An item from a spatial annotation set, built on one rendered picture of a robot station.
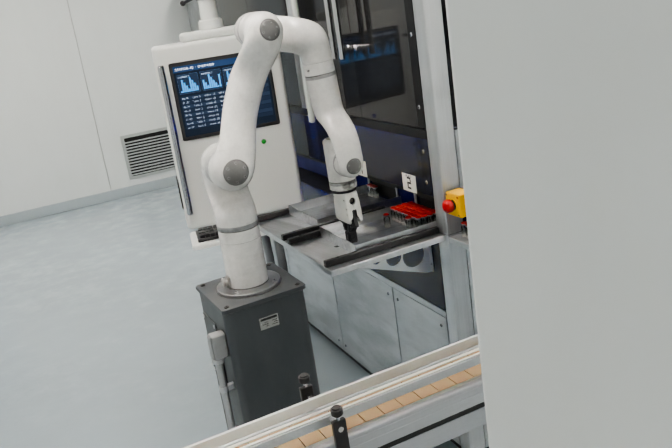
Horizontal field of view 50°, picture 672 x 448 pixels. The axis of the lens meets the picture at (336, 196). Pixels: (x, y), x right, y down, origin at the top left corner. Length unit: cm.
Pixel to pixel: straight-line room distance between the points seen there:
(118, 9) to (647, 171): 715
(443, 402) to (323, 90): 105
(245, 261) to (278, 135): 103
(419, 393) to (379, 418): 10
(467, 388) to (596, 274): 87
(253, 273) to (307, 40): 68
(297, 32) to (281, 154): 104
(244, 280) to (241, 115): 47
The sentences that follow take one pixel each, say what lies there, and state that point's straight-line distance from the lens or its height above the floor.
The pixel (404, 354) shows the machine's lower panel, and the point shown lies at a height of 31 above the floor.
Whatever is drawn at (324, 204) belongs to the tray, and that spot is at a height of 88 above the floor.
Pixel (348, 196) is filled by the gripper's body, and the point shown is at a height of 106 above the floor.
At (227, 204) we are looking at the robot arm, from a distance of 208.
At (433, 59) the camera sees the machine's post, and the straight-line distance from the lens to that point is 217.
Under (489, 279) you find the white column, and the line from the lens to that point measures 63.
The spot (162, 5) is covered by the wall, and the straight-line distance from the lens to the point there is 758.
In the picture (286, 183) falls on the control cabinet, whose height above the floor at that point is 92.
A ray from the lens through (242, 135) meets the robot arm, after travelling 201.
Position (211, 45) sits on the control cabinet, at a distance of 295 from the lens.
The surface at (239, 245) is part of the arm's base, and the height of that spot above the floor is 101.
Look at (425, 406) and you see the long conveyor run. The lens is 134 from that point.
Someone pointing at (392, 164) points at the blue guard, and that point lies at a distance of 248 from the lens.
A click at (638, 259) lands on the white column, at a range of 50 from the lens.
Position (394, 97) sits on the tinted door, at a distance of 239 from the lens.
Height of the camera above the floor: 164
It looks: 15 degrees down
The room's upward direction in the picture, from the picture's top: 8 degrees counter-clockwise
